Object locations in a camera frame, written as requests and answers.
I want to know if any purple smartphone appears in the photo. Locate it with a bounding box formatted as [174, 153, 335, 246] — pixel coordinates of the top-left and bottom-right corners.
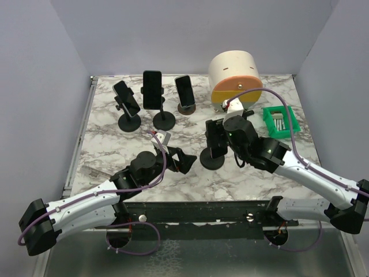
[205, 119, 228, 159]

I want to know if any green plastic bin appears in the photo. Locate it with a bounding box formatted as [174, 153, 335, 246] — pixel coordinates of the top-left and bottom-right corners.
[263, 106, 291, 139]

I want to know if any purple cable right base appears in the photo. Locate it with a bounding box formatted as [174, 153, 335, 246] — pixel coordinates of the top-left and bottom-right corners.
[268, 222, 323, 253]

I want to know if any purple cable base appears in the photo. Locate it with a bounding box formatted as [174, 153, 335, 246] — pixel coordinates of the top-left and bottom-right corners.
[99, 220, 162, 256]
[268, 222, 323, 253]

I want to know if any cream drawer cabinet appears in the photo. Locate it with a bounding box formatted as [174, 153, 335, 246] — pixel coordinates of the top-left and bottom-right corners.
[208, 50, 263, 110]

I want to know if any black smartphone far left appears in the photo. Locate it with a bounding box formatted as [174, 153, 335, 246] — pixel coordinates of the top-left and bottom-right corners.
[113, 81, 141, 117]

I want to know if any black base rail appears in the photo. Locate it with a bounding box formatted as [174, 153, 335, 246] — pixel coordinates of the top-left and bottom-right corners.
[93, 201, 298, 241]

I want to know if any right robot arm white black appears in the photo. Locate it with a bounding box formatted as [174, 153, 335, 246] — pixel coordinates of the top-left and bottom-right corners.
[201, 115, 368, 234]

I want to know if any black phone stand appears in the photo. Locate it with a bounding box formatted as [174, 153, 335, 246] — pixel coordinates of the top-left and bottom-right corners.
[114, 89, 142, 133]
[199, 148, 225, 171]
[141, 86, 176, 131]

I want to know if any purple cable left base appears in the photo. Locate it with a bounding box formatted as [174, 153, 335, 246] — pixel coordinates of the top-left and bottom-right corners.
[99, 220, 162, 256]

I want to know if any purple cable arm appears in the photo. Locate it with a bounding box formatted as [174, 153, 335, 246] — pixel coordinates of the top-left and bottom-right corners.
[226, 88, 369, 194]
[17, 130, 168, 246]

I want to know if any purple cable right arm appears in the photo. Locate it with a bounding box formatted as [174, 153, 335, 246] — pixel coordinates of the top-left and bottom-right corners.
[226, 88, 369, 194]

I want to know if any green highlighter marker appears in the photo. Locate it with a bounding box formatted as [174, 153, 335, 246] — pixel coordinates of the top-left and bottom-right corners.
[243, 110, 254, 118]

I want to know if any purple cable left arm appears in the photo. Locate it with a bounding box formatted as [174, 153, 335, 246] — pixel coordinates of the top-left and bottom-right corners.
[17, 130, 168, 246]

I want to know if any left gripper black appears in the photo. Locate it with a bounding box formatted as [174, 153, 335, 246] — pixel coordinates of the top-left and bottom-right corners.
[141, 144, 196, 186]

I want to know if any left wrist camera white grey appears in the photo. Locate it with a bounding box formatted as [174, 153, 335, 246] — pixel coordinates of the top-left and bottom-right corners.
[150, 130, 171, 153]

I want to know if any black smartphone on wooden stand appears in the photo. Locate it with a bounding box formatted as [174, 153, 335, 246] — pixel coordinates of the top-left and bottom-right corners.
[175, 75, 195, 108]

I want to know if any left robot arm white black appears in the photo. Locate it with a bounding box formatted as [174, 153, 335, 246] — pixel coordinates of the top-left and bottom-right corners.
[17, 147, 197, 256]

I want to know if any tall black smartphone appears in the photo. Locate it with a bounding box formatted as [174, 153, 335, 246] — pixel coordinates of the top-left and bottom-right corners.
[142, 70, 161, 110]

